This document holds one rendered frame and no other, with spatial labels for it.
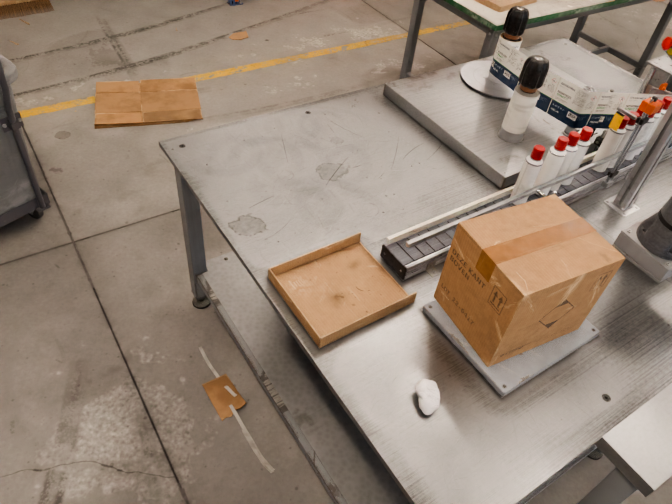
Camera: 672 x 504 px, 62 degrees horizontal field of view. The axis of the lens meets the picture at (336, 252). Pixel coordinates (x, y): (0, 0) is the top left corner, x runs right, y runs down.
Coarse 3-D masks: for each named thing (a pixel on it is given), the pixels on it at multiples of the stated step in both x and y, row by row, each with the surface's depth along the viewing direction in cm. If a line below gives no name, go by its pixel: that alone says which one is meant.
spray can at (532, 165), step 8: (536, 152) 160; (528, 160) 163; (536, 160) 162; (528, 168) 164; (536, 168) 163; (520, 176) 167; (528, 176) 165; (536, 176) 165; (520, 184) 168; (528, 184) 167; (512, 192) 173; (520, 192) 170; (520, 200) 171
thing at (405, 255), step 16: (592, 160) 195; (576, 176) 188; (592, 176) 188; (560, 192) 181; (480, 208) 171; (400, 240) 158; (432, 240) 159; (448, 240) 160; (400, 256) 153; (416, 256) 154
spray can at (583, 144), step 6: (582, 132) 170; (588, 132) 169; (582, 138) 171; (588, 138) 171; (582, 144) 172; (588, 144) 172; (582, 150) 173; (576, 156) 175; (582, 156) 175; (576, 162) 176; (570, 168) 178; (576, 168) 178; (570, 180) 181
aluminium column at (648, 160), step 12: (660, 132) 166; (648, 144) 170; (660, 144) 167; (648, 156) 172; (660, 156) 171; (636, 168) 176; (648, 168) 172; (636, 180) 177; (624, 192) 182; (636, 192) 180; (624, 204) 183
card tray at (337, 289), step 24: (288, 264) 150; (312, 264) 154; (336, 264) 155; (360, 264) 156; (288, 288) 148; (312, 288) 148; (336, 288) 149; (360, 288) 150; (384, 288) 151; (312, 312) 143; (336, 312) 143; (360, 312) 144; (384, 312) 143; (312, 336) 137; (336, 336) 137
